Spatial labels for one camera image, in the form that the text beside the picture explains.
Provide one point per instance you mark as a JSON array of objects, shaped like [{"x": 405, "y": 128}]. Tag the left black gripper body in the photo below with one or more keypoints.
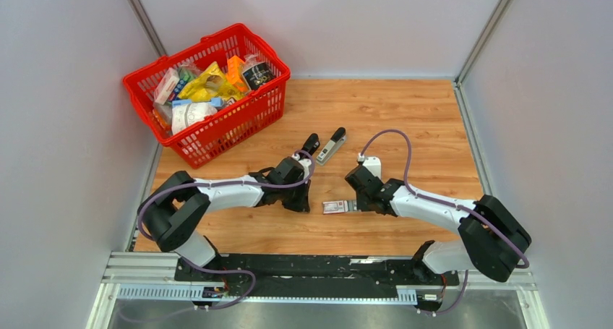
[{"x": 293, "y": 197}]

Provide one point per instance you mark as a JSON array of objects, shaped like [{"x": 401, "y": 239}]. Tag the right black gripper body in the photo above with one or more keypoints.
[{"x": 362, "y": 203}]

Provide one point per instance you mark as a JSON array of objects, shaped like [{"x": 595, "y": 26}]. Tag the white red staple box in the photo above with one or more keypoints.
[{"x": 334, "y": 207}]

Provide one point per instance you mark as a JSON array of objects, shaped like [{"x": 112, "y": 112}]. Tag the black and grey stapler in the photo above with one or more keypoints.
[{"x": 336, "y": 141}]

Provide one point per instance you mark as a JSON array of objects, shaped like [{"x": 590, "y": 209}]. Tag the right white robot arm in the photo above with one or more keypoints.
[{"x": 491, "y": 239}]

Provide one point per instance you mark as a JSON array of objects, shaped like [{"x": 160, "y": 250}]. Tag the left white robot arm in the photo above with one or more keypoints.
[{"x": 170, "y": 216}]

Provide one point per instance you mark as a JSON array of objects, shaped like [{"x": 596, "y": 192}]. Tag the red plastic shopping basket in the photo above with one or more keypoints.
[{"x": 206, "y": 140}]

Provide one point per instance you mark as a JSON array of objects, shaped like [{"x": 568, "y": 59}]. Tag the black labelled package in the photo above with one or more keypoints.
[{"x": 257, "y": 75}]

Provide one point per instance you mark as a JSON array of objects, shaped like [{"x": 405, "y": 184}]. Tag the white round package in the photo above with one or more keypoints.
[{"x": 183, "y": 116}]

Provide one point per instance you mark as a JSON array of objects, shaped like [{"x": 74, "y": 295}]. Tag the yellow snack bag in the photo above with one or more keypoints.
[{"x": 212, "y": 83}]

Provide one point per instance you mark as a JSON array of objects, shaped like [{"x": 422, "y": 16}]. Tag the orange box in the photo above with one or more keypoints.
[{"x": 234, "y": 74}]

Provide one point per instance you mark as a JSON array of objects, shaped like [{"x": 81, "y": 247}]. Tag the white pink box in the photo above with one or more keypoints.
[{"x": 166, "y": 86}]

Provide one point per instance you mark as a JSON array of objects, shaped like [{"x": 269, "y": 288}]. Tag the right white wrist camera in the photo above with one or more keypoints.
[{"x": 372, "y": 163}]

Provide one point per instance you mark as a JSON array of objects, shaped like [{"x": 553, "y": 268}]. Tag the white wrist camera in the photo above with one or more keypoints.
[
  {"x": 306, "y": 161},
  {"x": 372, "y": 163}
]

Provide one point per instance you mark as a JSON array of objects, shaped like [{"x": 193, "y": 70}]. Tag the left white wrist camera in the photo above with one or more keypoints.
[{"x": 306, "y": 161}]

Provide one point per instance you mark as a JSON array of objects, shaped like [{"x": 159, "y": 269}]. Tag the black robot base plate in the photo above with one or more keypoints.
[{"x": 311, "y": 276}]

